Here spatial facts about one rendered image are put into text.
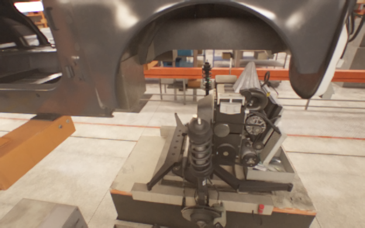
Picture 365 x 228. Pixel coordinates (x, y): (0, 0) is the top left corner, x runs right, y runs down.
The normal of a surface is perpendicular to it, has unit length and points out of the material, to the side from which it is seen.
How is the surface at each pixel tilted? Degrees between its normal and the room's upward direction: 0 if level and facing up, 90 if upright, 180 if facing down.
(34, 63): 72
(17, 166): 90
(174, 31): 90
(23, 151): 90
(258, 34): 90
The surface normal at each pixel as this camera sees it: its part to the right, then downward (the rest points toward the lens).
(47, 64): -0.17, 0.19
